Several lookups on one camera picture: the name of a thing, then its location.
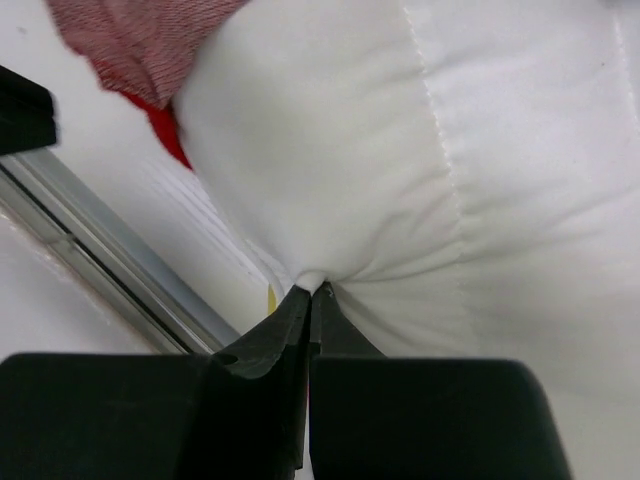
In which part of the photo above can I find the pink and red pillowcase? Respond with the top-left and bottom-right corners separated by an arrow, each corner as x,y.
46,0 -> 245,168

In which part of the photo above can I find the white pillow with yellow edge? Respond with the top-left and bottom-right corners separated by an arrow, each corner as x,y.
174,1 -> 639,479

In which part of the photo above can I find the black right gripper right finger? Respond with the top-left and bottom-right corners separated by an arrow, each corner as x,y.
309,285 -> 571,479

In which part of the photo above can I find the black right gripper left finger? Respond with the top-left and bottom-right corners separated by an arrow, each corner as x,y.
1,288 -> 310,479

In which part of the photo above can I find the aluminium mounting rail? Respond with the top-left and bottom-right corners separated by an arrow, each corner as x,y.
1,150 -> 240,353

